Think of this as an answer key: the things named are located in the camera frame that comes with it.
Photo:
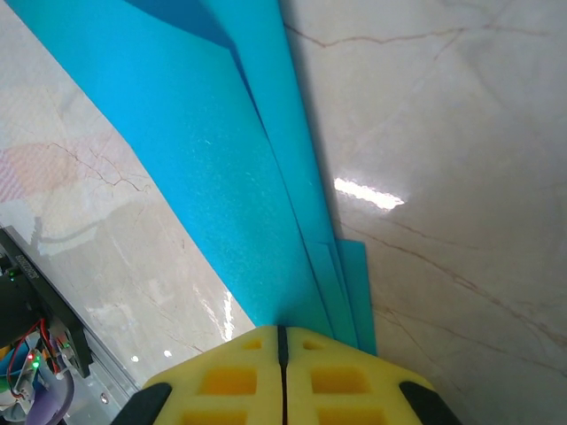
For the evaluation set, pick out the blue paper sheet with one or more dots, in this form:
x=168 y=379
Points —
x=212 y=177

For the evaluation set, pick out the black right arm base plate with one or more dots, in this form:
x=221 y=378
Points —
x=31 y=292

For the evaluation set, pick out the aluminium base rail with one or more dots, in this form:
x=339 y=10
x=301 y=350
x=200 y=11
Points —
x=111 y=376

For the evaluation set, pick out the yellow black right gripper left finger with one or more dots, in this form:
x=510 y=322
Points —
x=221 y=385

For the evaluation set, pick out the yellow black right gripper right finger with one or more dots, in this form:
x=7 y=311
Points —
x=354 y=385

